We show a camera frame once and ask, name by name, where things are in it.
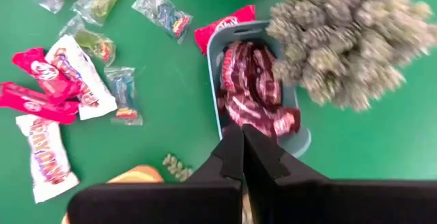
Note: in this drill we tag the red KitKat bar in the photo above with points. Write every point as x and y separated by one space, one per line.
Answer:
46 75
34 102
225 24

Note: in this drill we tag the yellow plastic basket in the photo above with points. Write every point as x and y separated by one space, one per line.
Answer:
136 174

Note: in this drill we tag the white PayDay candy bar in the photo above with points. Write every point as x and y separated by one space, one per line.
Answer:
80 77
48 159

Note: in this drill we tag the teal plastic basket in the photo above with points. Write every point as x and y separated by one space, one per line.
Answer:
213 80

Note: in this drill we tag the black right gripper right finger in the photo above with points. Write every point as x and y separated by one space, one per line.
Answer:
324 203

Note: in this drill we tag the pale green bushy succulent plant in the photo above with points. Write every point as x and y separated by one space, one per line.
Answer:
341 39

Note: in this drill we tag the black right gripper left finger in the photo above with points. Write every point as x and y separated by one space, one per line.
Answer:
170 203

